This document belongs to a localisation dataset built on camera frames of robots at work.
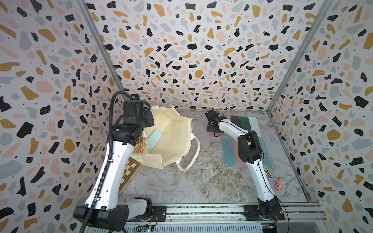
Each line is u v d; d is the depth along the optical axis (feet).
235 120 3.73
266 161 3.03
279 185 2.67
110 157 1.32
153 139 3.08
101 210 1.18
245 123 3.71
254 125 3.62
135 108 1.62
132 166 2.87
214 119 2.71
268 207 2.10
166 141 3.11
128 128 1.46
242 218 2.41
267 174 2.86
